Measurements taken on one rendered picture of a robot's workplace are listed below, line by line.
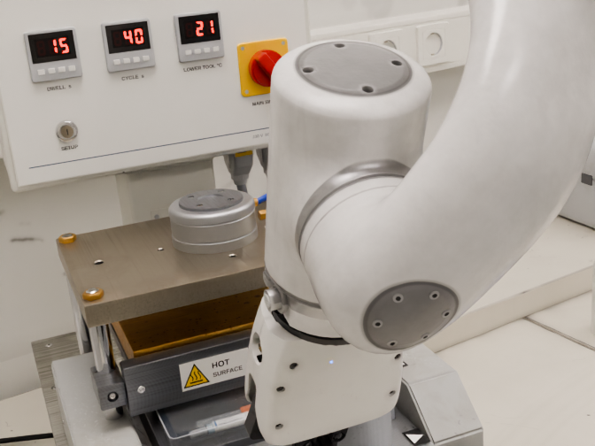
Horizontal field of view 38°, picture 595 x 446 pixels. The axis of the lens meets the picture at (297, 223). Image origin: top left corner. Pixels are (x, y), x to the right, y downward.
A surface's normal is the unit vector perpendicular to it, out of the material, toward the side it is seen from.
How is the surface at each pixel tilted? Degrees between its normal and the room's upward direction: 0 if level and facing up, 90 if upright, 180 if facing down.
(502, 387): 0
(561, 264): 0
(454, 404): 41
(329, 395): 110
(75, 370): 0
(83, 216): 90
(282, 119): 94
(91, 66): 90
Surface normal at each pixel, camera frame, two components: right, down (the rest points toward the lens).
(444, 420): 0.18, -0.53
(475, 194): 0.06, 0.29
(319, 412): 0.38, 0.56
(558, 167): 0.61, 0.18
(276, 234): -0.88, 0.27
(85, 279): -0.08, -0.94
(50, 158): 0.37, 0.28
